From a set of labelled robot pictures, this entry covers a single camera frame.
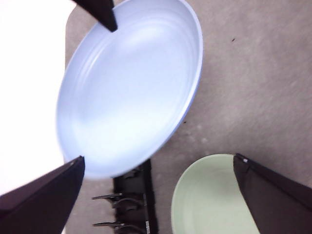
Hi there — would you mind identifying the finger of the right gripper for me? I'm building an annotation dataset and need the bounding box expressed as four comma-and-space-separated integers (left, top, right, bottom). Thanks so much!
69, 0, 118, 32

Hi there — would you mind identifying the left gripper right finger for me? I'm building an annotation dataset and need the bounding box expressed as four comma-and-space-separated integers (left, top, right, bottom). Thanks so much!
233, 153, 312, 234

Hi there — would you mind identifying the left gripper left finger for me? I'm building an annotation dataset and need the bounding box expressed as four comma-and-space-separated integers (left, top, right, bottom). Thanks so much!
0, 156, 86, 234

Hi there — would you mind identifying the pale green plate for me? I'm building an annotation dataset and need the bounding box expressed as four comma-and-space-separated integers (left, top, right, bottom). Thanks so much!
171, 153, 261, 234

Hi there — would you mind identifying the blue plate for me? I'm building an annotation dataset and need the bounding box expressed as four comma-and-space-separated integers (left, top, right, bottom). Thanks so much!
56, 0, 204, 179

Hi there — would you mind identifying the black plate rack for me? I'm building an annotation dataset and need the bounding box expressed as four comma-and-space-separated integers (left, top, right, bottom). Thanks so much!
92, 158, 159, 234

